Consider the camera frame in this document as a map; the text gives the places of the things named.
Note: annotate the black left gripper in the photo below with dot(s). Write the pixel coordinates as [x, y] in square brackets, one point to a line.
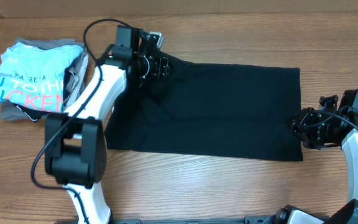
[159, 68]

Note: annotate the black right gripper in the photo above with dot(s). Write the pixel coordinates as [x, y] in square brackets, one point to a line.
[299, 126]

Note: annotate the black t-shirt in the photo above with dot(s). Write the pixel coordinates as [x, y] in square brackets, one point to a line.
[211, 110]

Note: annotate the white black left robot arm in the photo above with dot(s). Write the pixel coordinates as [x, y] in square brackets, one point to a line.
[75, 148]

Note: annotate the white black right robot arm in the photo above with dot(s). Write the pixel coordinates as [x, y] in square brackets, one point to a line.
[349, 146]

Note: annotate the grey striped folded garment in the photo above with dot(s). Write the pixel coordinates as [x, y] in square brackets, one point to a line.
[74, 82]

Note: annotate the light blue printed t-shirt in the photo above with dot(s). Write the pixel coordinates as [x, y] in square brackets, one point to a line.
[34, 78]

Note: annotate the black folded garment in stack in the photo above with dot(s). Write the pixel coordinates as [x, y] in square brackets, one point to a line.
[33, 115]

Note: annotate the dark grey folded garment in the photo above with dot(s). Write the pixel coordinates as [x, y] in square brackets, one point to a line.
[9, 112]

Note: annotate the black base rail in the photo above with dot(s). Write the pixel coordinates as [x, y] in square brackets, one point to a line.
[245, 220]

